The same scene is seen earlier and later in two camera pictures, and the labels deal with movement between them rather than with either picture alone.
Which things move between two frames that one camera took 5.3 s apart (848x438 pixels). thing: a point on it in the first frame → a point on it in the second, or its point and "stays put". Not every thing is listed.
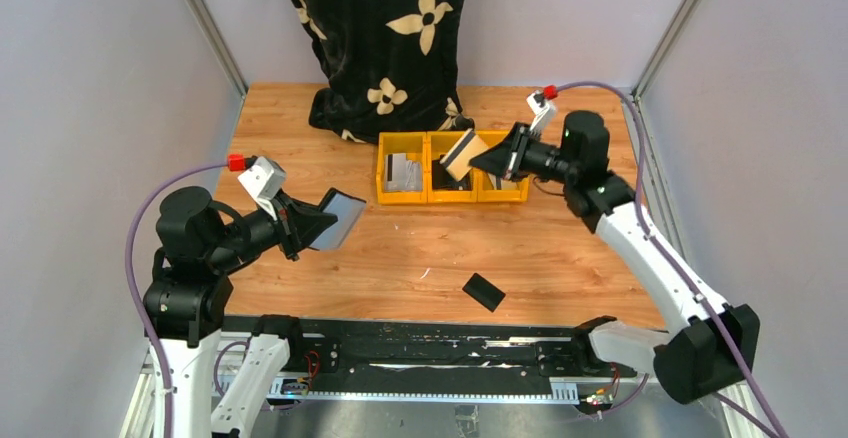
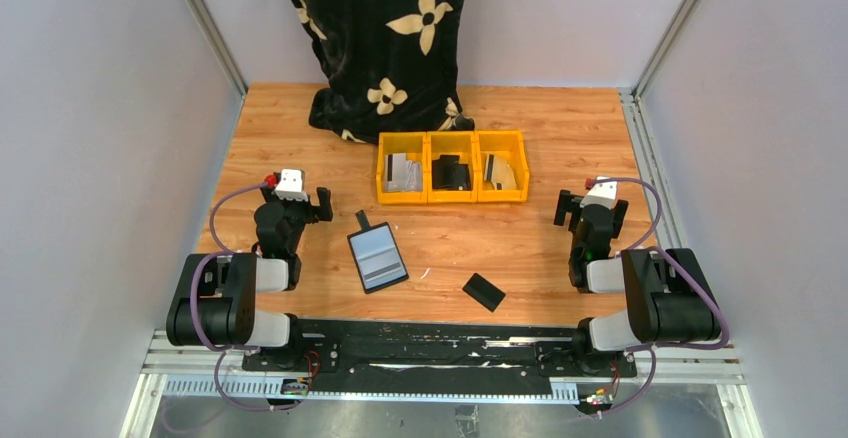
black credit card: (483, 292) stays put
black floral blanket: (389, 33) stays put
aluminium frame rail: (200, 10) stays put
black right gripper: (498, 159) → (568, 202)
